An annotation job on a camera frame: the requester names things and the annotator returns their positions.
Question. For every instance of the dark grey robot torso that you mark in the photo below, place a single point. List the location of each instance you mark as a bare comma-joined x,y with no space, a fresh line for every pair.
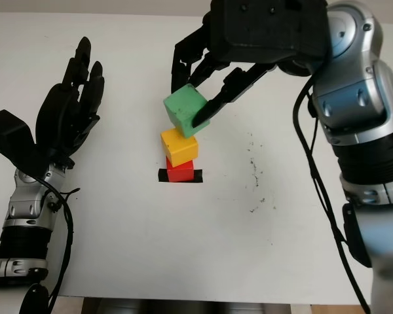
183,305

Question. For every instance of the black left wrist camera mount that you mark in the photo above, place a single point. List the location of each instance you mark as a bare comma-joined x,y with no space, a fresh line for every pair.
10,137

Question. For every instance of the black tape strip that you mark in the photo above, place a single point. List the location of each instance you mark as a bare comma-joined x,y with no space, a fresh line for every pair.
162,176

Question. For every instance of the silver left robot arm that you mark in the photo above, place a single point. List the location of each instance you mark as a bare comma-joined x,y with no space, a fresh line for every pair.
29,202

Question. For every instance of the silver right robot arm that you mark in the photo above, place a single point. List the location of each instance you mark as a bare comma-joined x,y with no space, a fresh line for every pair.
357,98

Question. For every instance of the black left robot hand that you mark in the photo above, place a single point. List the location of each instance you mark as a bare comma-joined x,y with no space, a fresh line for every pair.
60,111

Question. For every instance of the red wooden block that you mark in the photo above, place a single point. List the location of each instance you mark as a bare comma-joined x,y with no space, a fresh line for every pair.
180,173

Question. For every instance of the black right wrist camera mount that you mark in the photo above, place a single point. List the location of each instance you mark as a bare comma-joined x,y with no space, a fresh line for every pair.
265,29

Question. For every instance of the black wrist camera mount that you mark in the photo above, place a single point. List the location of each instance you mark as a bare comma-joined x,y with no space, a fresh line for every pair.
265,29
10,137

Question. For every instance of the yellow wooden block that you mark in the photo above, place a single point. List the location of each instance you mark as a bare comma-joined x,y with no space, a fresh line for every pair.
180,147

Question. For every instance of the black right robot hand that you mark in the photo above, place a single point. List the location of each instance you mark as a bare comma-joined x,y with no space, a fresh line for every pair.
237,83

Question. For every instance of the green wooden block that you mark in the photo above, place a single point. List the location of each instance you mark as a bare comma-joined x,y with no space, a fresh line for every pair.
183,108

